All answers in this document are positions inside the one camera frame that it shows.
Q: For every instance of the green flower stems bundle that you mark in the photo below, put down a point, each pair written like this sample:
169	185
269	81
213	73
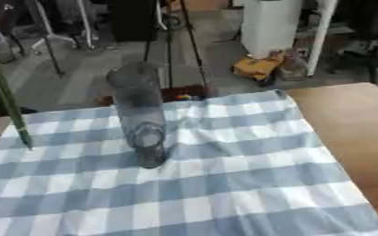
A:
7	95

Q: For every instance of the white pole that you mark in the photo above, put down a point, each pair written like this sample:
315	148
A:
321	37

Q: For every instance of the black office chair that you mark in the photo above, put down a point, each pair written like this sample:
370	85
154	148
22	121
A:
367	40

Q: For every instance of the black box with colourful items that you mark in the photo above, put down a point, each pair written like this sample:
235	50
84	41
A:
184	93

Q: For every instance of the clear grey glass vase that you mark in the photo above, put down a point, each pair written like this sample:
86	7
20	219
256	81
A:
139	113

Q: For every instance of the black tripod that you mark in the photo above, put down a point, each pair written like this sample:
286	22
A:
172	43

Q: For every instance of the white metal stand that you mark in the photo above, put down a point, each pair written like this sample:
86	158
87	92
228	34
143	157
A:
63	27

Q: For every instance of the white cabinet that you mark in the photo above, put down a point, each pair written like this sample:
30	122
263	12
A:
268	27

